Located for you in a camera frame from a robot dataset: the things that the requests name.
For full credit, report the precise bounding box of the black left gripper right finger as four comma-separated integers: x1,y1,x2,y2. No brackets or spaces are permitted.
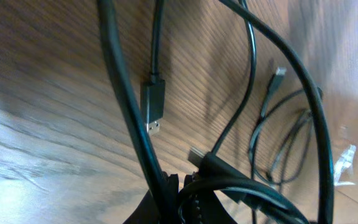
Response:
182,189,237,224

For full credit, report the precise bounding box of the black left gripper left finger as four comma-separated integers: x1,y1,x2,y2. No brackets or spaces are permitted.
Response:
123,173,179,224

